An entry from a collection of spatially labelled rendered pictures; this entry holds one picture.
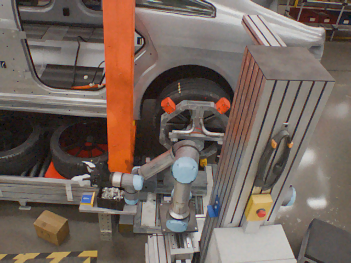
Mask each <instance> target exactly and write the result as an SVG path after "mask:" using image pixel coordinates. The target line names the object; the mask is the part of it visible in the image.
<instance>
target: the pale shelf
mask: <svg viewBox="0 0 351 263"><path fill-rule="evenodd" d="M97 194H98V193H95V198H94V203H93V207H91V205H82V204H80V208H79V212H90V213H110V214H121V215H136V214H137V205H129V204H127V203H125V205H124V209H123V211H117V210H112V209H106V208H99V207H97V199H96V196H97ZM82 195H92V196H93V192H83V193H82Z"/></svg>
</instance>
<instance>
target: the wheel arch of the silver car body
mask: <svg viewBox="0 0 351 263"><path fill-rule="evenodd" d="M184 65H185V70H184V77H183V78H192V77H195V78H196V77H197V78H202V79H203V78H205V79H209V80H211V81H212V82H215V83H217V84H219V85H220V86H221V87H222V88H223V89H224V90H225V91H226V92H227V93H228V95H229V97H230V100H231V104H232V103H233V99H234V94H235V91H234V89H233V87H232V85H231V84H230V82H229V81H228V80H227V79H226V78H225V77H224V76H223V75H222V74H221V73H219V72H218V71H216V70H214V69H212V68H210V67H207V66H204V65H198V64H184ZM175 67H176V69H175V71H174V73H173V75H172V78H171V82H170V84H171V83H173V82H175V81H178V79H179V78H181V74H182V68H183V65H178V66H174V67H171V68H169V69H167V70H165V71H163V72H161V73H160V74H159V75H157V76H156V77H155V78H154V79H153V80H152V81H151V82H150V83H149V84H148V86H147V87H146V88H145V90H144V92H143V94H142V96H141V99H140V104H139V118H140V121H141V118H142V113H143V103H144V100H146V99H157V97H158V96H159V94H160V92H162V91H163V90H164V89H165V87H166V86H168V85H169V80H170V77H171V74H172V72H173V70H174V68H175Z"/></svg>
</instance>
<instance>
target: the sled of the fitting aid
mask: <svg viewBox="0 0 351 263"><path fill-rule="evenodd" d="M163 175H164V170H162V171H160V172H158V173H157V188H156V191H155V193H164V194H171V193H172V190H173V189H174V185H164V184H163ZM207 191H208V189H207V187H197V186H192V187H191V193H192V195H195V196H207Z"/></svg>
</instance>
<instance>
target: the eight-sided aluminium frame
mask: <svg viewBox="0 0 351 263"><path fill-rule="evenodd" d="M185 109H191V110H193V109H196V110H206V111H212V112H213V113H214V114H215V115H216V116H217V117H218V118H219V119H220V120H221V121H222V122H223V123H224V126H225V127H226V128H227V125H228V120H229V117H227V116H226V115H225V114H221V113H220V112H218V111H217V107H216V104H215V103H214V102H207V101H191V100H183V101H181V102H180V103H179V104H177V105H176V106H175V111H173V112H172V113H170V114H168V113H167V112H165V113H164V114H163V115H161V125H160V138H159V140H160V142H159V143H160V144H161V145H163V146H164V147H165V148H166V149H167V150H170V149H171V146H170V141H169V140H168V139H167V138H166V137H165V130H166V122H167V121H168V120H170V119H171V118H173V117H174V116H176V115H177V114H179V113H180V112H182V111H183V110H185ZM216 152H217V145H216V143H215V144H214V145H212V146H210V147H208V148H207V149H205V150H203V151H200V158H199V159H206V158H207V157H209V156H211V155H213V154H214V153H216Z"/></svg>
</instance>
